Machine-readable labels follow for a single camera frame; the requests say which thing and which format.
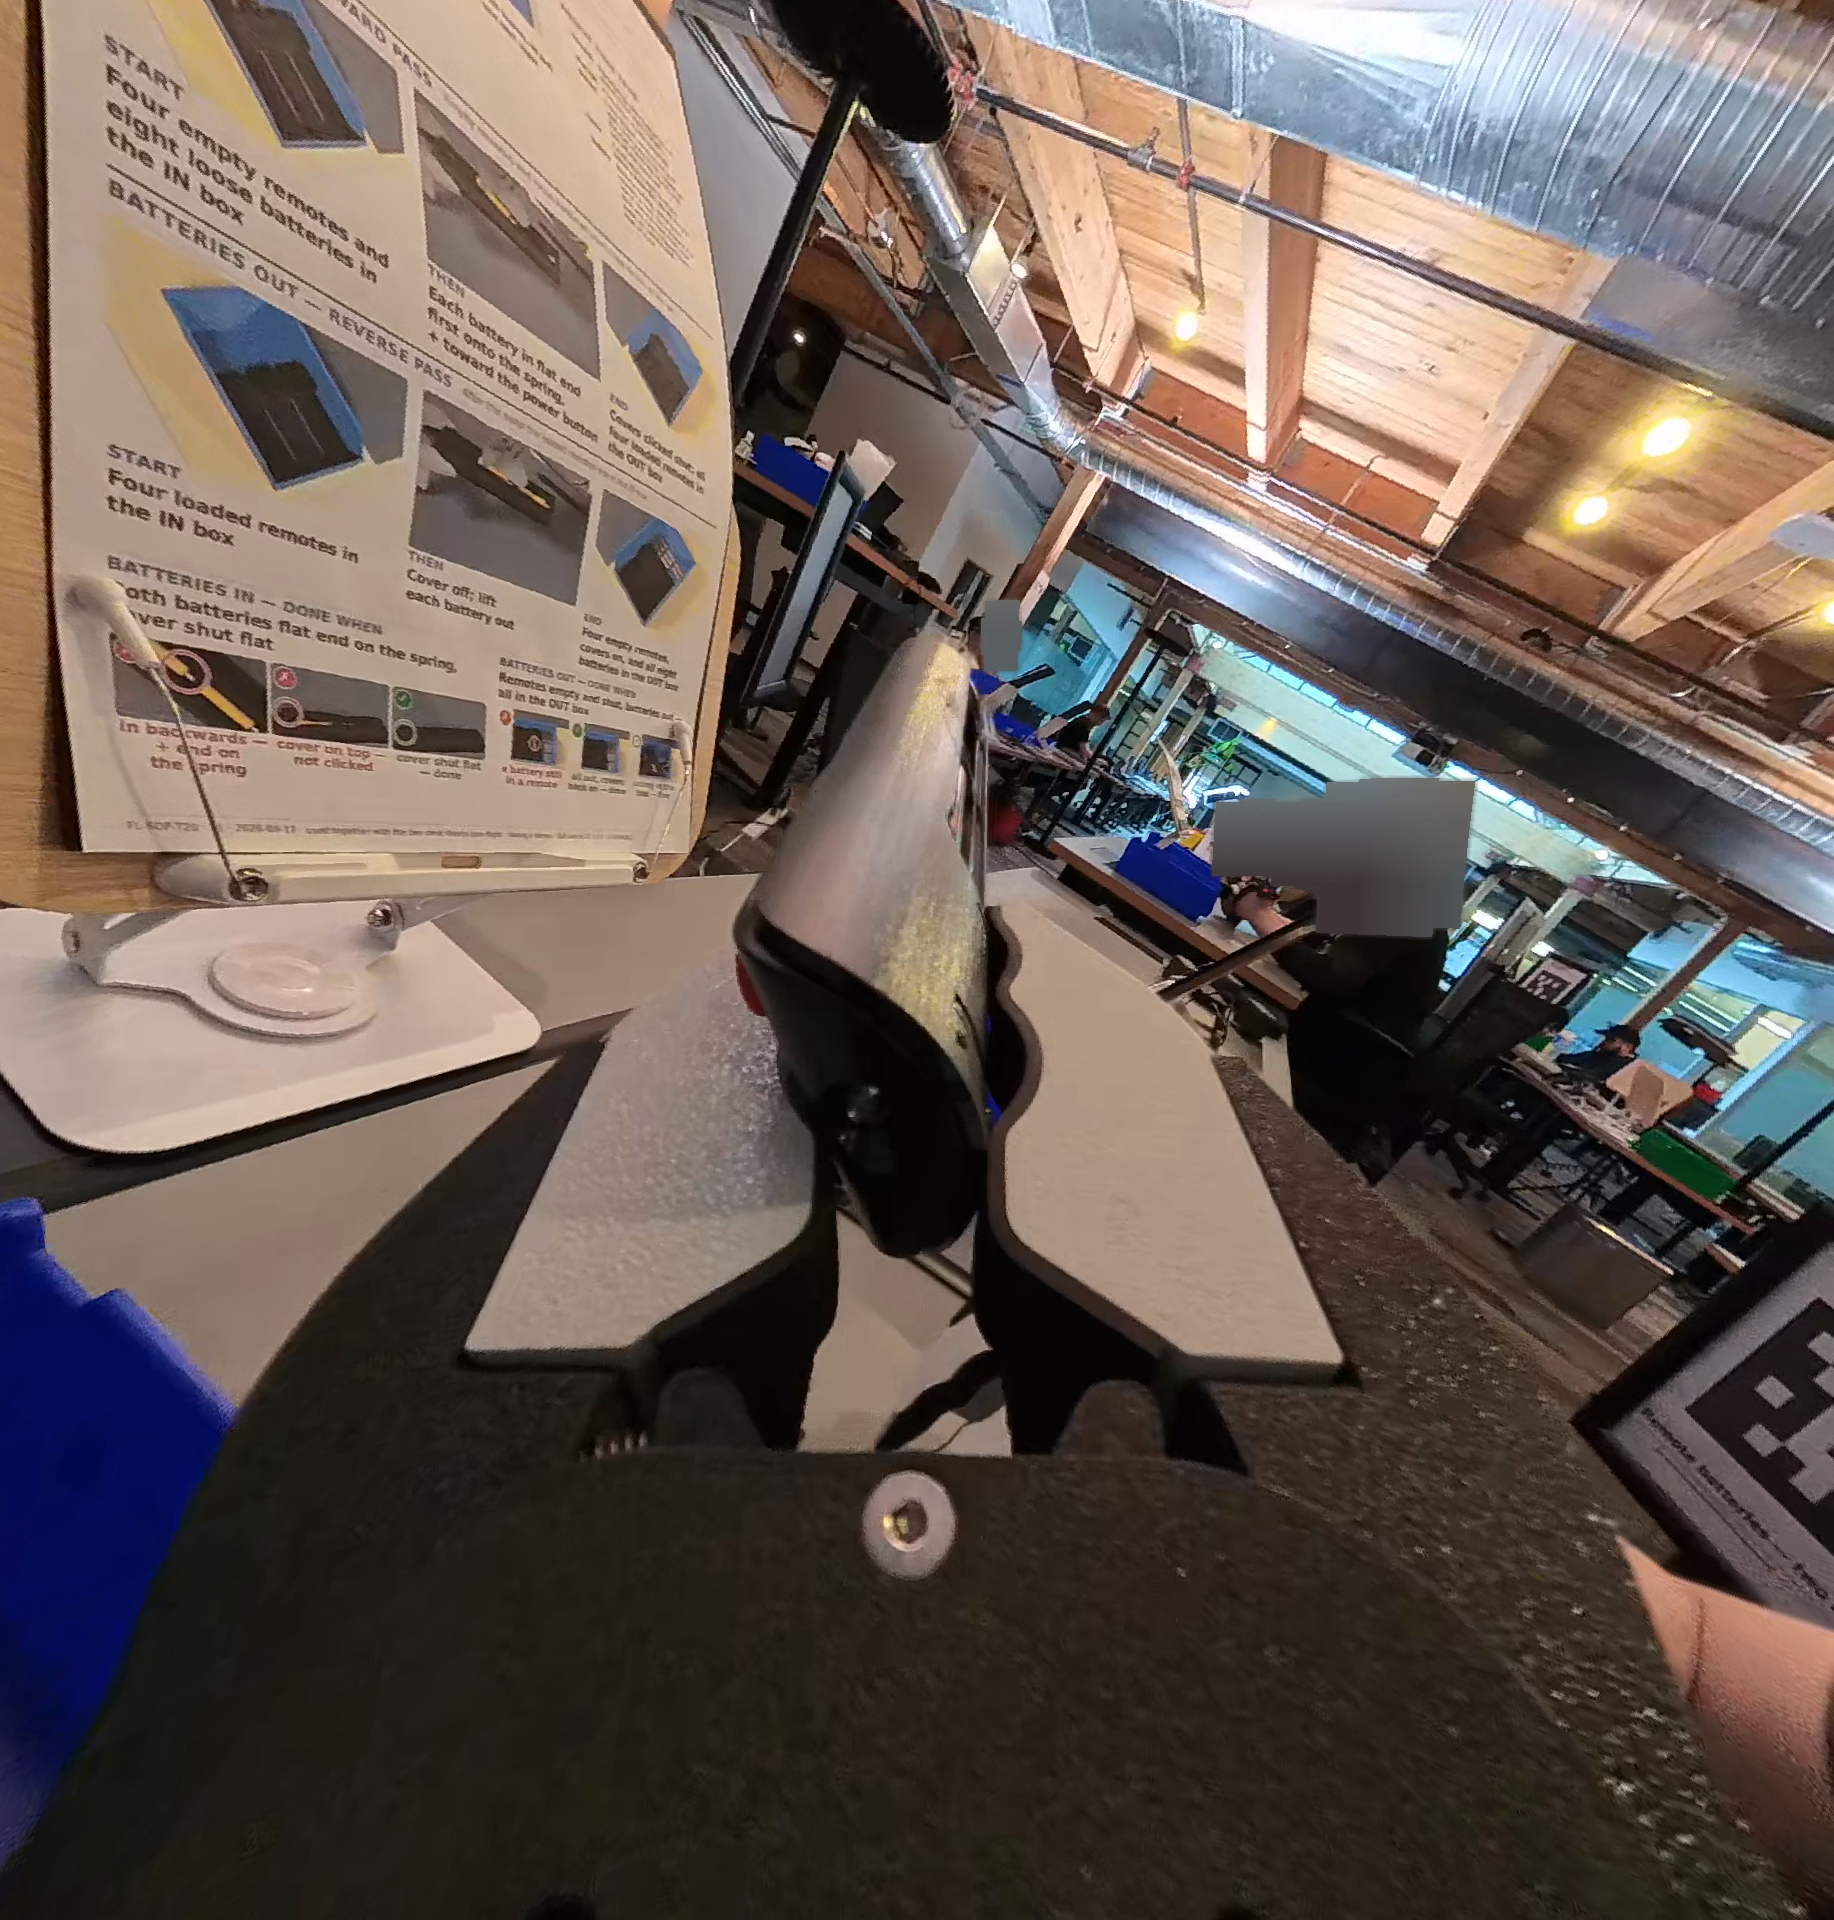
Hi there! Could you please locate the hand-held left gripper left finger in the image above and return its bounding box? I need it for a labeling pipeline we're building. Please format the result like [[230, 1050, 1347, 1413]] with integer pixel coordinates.
[[466, 959, 836, 1367]]

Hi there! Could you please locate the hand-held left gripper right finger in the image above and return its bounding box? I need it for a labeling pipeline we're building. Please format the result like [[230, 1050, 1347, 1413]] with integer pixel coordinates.
[[981, 904, 1346, 1383]]

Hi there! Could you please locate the black remote control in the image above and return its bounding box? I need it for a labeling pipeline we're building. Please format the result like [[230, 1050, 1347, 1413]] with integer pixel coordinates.
[[735, 630, 1008, 1260]]

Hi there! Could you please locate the person's right forearm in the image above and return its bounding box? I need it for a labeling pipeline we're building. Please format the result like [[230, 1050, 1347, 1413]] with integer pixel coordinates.
[[1621, 1544, 1834, 1920]]

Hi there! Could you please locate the wooden edged desk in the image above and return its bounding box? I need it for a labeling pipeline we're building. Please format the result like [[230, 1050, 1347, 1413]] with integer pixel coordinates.
[[1052, 837, 1308, 1009]]

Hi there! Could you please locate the grey waste bin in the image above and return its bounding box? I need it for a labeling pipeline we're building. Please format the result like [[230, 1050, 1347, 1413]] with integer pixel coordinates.
[[1516, 1199, 1676, 1328]]

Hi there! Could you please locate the green plastic bin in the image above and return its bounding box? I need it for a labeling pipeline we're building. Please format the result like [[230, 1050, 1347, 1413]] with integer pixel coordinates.
[[1634, 1131, 1746, 1199]]

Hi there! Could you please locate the black framed whiteboard easel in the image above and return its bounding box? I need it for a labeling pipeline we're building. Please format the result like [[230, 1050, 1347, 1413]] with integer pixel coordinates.
[[736, 449, 865, 722]]

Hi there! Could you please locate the black framed marker sign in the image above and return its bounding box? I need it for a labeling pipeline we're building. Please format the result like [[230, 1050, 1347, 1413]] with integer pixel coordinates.
[[1574, 1207, 1834, 1644]]

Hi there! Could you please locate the instruction poster board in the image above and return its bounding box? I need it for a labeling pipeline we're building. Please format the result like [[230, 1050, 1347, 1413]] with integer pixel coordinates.
[[0, 0, 742, 909]]

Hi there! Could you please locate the black pole floor lamp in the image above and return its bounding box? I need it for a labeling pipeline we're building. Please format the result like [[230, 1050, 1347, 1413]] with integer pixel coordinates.
[[729, 0, 955, 414]]

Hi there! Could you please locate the black cord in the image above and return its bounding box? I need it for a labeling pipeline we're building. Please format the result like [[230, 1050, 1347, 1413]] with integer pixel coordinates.
[[878, 1349, 1008, 1455]]

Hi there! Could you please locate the silver ventilation duct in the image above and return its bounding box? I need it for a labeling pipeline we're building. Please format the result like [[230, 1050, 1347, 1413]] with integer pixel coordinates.
[[932, 0, 1834, 436]]

